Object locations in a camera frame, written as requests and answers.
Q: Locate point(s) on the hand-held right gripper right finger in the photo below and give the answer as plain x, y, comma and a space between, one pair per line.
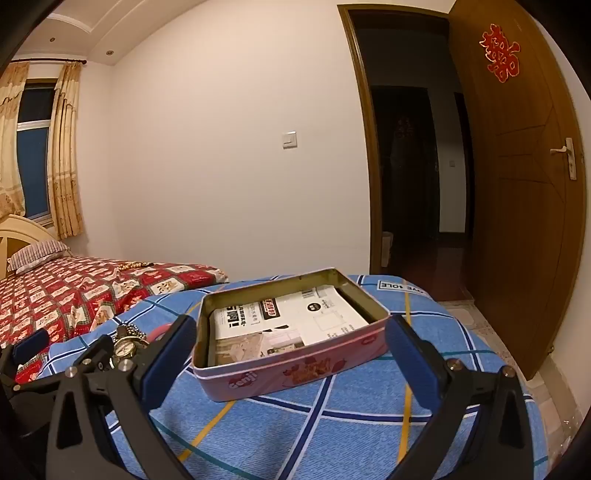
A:
411, 360

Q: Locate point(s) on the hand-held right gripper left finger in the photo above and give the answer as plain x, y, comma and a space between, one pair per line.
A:
168, 360

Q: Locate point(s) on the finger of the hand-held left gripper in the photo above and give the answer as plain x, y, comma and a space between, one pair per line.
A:
99, 353
30, 345

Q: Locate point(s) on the gold wrist watch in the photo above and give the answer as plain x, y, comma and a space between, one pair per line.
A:
122, 348

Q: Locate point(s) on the pink bangle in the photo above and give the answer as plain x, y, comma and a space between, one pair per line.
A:
159, 329

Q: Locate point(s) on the pink tin box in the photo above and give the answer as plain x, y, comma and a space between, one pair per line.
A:
286, 374

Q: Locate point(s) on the red printed bedsheet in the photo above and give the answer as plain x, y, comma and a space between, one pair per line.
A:
69, 295

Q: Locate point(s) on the striped pillow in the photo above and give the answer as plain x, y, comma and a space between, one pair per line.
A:
37, 254

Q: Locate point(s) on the blue checked cloth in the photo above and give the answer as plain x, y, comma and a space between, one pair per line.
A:
323, 429

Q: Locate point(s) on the white waste bin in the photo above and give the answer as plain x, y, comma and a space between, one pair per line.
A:
387, 249

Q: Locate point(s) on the cream wooden headboard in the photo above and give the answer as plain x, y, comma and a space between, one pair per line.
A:
23, 230

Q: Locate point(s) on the white printed card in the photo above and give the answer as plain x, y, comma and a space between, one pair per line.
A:
300, 318

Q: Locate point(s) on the window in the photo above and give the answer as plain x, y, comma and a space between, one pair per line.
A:
34, 175

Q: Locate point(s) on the brown wooden door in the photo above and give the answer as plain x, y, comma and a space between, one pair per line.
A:
508, 207

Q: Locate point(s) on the beige patterned curtain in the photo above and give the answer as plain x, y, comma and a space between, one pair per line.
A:
7, 138
64, 161

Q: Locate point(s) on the dark curtain rod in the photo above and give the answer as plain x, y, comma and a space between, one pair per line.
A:
46, 60

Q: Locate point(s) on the red paper door decoration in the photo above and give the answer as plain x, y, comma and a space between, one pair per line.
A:
501, 53

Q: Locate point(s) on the brown door frame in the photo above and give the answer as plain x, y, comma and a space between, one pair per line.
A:
364, 138

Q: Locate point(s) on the white light switch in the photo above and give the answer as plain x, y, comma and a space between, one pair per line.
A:
289, 140

